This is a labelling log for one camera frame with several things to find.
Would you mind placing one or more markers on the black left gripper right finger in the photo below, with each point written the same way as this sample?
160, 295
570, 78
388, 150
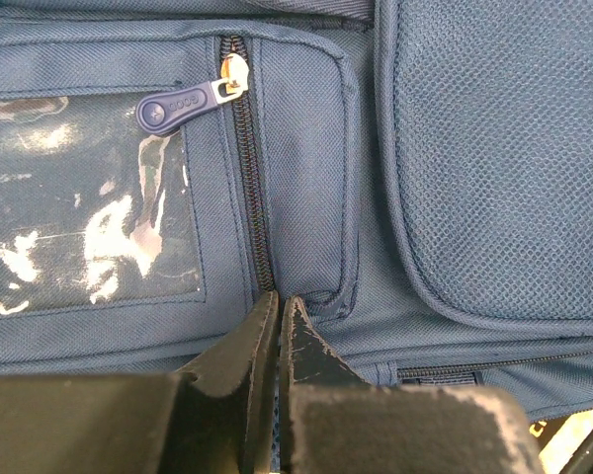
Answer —
333, 421

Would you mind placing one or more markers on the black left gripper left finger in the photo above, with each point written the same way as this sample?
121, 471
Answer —
213, 415

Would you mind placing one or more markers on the navy blue backpack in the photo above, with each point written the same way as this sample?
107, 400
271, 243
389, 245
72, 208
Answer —
418, 173

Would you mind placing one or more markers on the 169-storey treehouse book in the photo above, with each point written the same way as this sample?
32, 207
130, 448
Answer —
537, 429

